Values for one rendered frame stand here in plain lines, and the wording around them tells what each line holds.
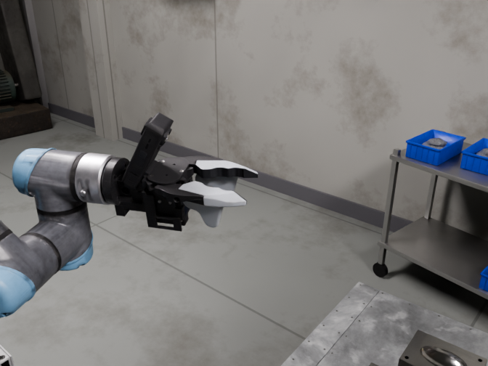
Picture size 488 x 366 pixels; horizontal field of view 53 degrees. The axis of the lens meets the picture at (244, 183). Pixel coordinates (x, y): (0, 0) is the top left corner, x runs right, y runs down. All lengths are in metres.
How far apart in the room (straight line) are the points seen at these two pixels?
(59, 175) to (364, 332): 0.97
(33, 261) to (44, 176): 0.12
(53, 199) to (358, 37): 2.77
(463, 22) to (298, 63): 1.14
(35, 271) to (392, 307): 1.09
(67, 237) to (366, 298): 1.01
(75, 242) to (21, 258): 0.10
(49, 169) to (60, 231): 0.10
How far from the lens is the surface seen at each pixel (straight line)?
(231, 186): 0.73
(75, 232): 0.80
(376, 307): 1.54
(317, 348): 1.37
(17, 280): 0.71
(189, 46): 4.31
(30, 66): 6.00
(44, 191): 0.78
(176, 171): 0.69
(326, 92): 3.51
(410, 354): 1.32
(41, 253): 0.75
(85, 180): 0.73
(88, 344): 2.65
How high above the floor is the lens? 1.74
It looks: 25 degrees down
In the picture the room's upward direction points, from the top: straight up
